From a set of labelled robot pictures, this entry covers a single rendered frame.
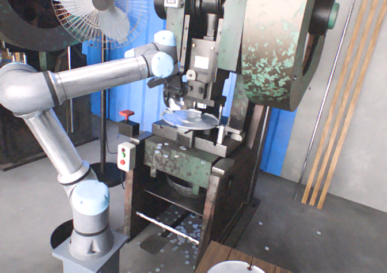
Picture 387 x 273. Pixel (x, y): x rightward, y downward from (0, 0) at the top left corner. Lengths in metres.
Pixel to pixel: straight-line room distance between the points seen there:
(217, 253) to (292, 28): 0.91
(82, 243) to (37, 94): 0.52
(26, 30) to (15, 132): 0.83
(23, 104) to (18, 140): 1.85
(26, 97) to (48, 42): 1.57
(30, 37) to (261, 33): 1.71
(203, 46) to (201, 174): 0.61
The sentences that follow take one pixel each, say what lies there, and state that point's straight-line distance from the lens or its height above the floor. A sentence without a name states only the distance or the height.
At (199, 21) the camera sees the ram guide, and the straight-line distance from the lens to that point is 1.48.
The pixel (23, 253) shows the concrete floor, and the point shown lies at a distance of 1.84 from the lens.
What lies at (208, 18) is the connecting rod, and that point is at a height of 1.27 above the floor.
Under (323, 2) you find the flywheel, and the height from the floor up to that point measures 1.37.
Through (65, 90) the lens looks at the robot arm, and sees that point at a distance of 0.82.
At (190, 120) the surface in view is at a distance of 1.38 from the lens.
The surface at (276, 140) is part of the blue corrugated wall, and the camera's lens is 2.62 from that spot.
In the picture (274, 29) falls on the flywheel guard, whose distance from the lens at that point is 0.95.
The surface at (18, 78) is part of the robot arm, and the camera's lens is 0.84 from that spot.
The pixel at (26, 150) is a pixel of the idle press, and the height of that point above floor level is 0.09.
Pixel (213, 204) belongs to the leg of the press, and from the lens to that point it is 1.32.
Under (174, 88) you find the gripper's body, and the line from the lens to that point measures 1.13.
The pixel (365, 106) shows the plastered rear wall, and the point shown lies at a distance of 2.52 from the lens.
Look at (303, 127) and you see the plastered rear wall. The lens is 2.58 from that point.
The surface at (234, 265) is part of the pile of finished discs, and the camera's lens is 1.25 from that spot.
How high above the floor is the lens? 1.23
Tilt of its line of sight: 20 degrees down
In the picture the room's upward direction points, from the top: 7 degrees clockwise
